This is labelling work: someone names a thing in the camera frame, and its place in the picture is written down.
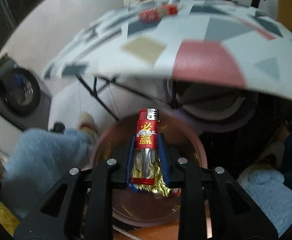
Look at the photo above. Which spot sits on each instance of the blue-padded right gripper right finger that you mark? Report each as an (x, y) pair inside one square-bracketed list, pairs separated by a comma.
[(233, 213)]

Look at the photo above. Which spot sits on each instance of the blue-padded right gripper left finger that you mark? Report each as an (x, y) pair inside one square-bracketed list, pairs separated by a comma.
[(79, 205)]

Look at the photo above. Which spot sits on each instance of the gold foil wrapper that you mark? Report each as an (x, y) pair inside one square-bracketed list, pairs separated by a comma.
[(158, 188)]

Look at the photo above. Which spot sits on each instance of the red lighter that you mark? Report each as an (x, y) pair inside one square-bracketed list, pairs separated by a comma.
[(145, 155)]

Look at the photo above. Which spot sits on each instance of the red snack wrapper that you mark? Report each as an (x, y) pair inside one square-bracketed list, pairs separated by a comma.
[(155, 14)]

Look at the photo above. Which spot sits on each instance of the brown round trash bin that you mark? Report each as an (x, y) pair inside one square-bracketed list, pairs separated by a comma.
[(145, 199)]

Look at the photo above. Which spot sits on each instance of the light blue fluffy sleeve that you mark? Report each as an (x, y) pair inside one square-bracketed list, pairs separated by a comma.
[(38, 161)]

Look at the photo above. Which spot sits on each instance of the beige fluffy slipper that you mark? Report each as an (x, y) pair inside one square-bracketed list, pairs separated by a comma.
[(87, 125)]

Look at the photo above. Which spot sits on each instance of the washing machine door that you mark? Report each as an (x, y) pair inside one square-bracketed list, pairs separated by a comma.
[(28, 103)]

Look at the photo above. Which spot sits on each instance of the geometric patterned ironing board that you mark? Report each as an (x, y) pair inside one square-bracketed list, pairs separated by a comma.
[(207, 41)]

